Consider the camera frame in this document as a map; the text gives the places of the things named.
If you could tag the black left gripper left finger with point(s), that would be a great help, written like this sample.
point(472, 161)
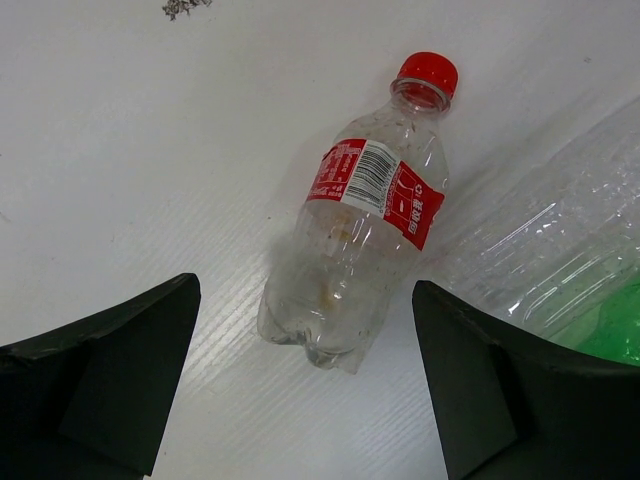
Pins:
point(91, 399)

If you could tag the green plastic bottle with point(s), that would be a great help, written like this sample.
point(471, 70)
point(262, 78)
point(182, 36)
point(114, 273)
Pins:
point(606, 326)

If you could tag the clear bottle unlabelled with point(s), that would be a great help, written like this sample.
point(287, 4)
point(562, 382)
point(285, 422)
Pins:
point(562, 239)

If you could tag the small clear bottle red label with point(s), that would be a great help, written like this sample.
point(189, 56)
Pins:
point(364, 222)

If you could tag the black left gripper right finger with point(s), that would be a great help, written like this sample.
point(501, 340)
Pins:
point(511, 405)

